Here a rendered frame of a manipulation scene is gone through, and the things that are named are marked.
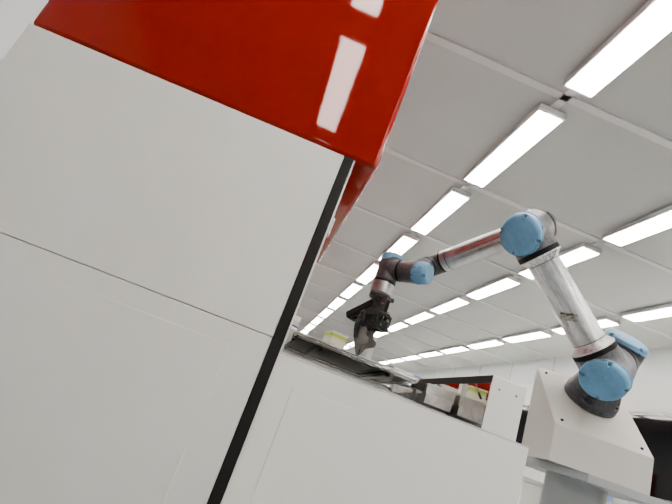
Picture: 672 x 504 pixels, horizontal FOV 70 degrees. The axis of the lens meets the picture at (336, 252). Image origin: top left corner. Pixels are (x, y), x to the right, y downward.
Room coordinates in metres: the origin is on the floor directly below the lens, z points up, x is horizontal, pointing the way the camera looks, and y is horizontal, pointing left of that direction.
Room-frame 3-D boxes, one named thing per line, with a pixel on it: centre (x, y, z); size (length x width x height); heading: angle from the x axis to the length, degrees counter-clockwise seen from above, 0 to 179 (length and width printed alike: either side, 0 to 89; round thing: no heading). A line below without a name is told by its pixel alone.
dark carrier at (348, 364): (1.50, -0.14, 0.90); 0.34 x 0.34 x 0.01; 5
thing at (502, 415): (1.47, -0.50, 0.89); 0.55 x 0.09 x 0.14; 5
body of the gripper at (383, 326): (1.56, -0.20, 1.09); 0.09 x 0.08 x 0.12; 40
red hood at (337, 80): (1.27, 0.38, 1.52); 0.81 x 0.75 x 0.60; 5
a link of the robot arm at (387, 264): (1.56, -0.19, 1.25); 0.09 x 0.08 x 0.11; 49
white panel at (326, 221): (1.29, 0.07, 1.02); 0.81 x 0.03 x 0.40; 5
